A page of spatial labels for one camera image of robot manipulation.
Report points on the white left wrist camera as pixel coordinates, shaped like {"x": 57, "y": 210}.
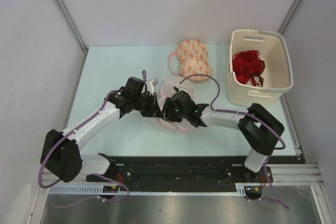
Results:
{"x": 150, "y": 84}

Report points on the white mesh laundry bag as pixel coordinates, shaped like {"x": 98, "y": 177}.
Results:
{"x": 167, "y": 88}
{"x": 178, "y": 127}

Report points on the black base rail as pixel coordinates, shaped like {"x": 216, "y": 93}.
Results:
{"x": 227, "y": 169}

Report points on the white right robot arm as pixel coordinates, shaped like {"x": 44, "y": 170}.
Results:
{"x": 260, "y": 128}

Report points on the white slotted cable duct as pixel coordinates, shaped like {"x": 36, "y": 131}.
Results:
{"x": 85, "y": 189}

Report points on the cream plastic basket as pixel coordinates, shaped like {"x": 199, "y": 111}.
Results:
{"x": 275, "y": 80}

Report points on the red lace bra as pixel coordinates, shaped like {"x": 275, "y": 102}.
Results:
{"x": 248, "y": 67}

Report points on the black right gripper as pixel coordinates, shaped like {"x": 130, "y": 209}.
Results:
{"x": 167, "y": 112}

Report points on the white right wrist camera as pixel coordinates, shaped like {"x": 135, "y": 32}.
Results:
{"x": 177, "y": 88}

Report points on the floral peach bra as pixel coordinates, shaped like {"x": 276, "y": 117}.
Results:
{"x": 194, "y": 63}

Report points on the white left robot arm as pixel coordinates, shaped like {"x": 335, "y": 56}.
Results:
{"x": 62, "y": 152}

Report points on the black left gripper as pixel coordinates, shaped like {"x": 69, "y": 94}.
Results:
{"x": 154, "y": 110}

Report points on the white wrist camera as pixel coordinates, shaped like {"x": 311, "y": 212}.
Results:
{"x": 150, "y": 84}
{"x": 177, "y": 88}

